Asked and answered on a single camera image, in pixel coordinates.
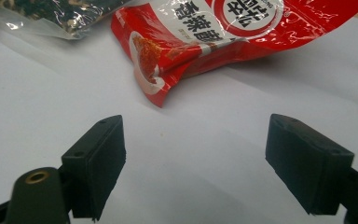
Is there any clear bag of dark dried food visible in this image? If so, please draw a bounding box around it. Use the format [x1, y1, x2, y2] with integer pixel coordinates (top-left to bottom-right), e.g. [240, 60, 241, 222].
[0, 0, 135, 41]

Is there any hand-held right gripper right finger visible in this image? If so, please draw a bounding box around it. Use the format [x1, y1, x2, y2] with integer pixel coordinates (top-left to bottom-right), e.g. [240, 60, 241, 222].
[265, 113, 358, 224]

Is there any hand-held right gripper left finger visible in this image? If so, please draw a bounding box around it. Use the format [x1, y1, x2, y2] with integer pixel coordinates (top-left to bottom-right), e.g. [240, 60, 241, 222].
[6, 114, 127, 224]

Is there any red seasoning packet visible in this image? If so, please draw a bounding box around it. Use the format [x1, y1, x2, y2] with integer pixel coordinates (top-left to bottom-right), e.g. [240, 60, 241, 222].
[110, 0, 358, 108]

